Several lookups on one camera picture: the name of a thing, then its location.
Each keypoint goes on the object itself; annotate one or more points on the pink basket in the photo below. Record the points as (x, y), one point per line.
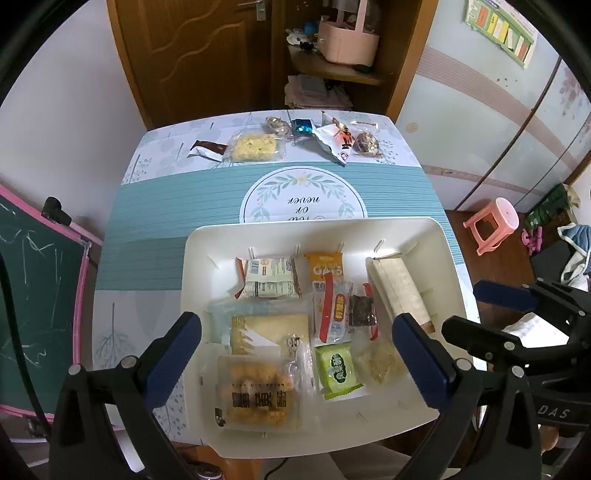
(346, 41)

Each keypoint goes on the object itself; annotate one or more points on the round nut candy packet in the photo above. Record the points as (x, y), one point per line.
(277, 125)

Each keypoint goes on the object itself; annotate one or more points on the brown snack wrapper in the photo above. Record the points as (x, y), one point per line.
(210, 148)

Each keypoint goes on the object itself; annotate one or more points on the dark round pastry packet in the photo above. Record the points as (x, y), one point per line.
(367, 143)

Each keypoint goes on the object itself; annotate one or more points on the pink plastic stool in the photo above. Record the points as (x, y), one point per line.
(496, 219)

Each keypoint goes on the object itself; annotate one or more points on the pink toy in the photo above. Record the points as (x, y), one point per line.
(533, 240)

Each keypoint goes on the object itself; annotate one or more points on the red yellow sausage packet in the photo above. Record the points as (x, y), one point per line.
(337, 309)

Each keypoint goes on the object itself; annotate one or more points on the blue small box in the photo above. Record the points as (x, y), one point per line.
(302, 128)

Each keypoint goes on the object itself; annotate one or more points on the patterned teal tablecloth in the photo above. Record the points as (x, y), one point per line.
(152, 207)

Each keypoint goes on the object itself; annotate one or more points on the white red snack packet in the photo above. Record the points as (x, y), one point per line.
(334, 138)

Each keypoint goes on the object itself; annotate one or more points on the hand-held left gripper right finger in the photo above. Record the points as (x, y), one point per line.
(420, 360)

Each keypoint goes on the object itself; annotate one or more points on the black easel knob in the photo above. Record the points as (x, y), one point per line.
(55, 210)

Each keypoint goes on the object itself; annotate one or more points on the white green snack packet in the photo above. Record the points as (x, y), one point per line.
(270, 279)

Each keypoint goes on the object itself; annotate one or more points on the green box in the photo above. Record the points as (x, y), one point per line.
(551, 205)

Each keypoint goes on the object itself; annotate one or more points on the pale green wardrobe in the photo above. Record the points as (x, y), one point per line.
(471, 115)

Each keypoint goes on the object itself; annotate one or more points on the colourful wall poster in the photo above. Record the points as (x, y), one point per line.
(501, 30)

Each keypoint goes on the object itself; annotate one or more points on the beige sandwich cake packet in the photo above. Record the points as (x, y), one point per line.
(268, 330)

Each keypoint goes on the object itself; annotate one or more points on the orange white snack packet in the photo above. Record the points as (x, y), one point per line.
(325, 270)

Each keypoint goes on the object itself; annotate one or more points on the fried golden snack packet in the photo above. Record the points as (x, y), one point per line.
(256, 392)

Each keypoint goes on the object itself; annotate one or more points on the stack of folded papers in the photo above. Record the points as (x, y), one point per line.
(316, 92)

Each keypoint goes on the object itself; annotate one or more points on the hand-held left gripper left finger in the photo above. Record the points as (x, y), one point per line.
(178, 360)

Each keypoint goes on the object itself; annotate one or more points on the blue white towel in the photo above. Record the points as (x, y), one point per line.
(577, 249)

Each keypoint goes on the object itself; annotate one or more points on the black bag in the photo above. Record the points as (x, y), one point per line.
(551, 261)

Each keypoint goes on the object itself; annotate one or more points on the white plastic tray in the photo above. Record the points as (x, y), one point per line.
(212, 249)

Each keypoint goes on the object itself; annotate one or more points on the small toy figures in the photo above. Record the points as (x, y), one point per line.
(300, 37)

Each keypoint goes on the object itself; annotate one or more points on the long beige cracker packet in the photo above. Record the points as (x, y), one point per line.
(397, 288)

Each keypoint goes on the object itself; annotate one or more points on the wooden door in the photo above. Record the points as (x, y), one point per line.
(194, 60)

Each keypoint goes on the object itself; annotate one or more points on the green chalkboard pink frame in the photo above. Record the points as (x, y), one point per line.
(46, 277)

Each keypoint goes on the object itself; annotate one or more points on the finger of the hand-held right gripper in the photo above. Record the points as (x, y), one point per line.
(480, 337)
(503, 295)

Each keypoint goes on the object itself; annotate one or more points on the yellow cake clear packet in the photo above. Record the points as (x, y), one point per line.
(256, 146)
(378, 364)

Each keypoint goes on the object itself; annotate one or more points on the dark brownie packet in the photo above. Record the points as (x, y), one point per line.
(362, 314)

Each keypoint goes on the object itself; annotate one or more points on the wooden shelf unit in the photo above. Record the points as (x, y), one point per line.
(401, 55)

